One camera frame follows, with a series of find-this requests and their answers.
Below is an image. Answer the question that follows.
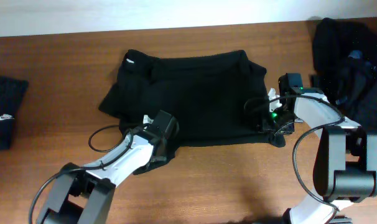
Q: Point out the black t-shirt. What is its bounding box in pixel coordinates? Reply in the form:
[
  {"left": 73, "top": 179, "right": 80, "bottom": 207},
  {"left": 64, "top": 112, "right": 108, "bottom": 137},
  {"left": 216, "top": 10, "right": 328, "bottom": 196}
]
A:
[{"left": 99, "top": 49, "right": 286, "bottom": 161}]

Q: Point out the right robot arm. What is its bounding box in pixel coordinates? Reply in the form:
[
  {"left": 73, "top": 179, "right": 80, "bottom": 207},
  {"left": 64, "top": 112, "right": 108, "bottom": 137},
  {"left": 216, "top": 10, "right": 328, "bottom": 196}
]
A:
[{"left": 244, "top": 73, "right": 377, "bottom": 223}]

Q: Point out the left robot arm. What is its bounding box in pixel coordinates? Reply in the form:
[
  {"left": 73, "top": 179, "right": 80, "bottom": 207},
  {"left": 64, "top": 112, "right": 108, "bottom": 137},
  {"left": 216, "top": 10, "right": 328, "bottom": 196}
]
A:
[{"left": 29, "top": 111, "right": 179, "bottom": 223}]

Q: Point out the black clothes pile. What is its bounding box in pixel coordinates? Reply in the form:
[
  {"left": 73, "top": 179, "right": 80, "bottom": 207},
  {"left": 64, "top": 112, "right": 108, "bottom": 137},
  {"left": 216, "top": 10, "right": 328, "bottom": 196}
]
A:
[{"left": 312, "top": 18, "right": 377, "bottom": 131}]

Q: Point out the folded black Nike garment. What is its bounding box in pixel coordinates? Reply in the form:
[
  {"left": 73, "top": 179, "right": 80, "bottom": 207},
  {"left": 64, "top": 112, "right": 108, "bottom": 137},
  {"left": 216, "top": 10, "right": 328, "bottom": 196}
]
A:
[{"left": 0, "top": 76, "right": 29, "bottom": 150}]

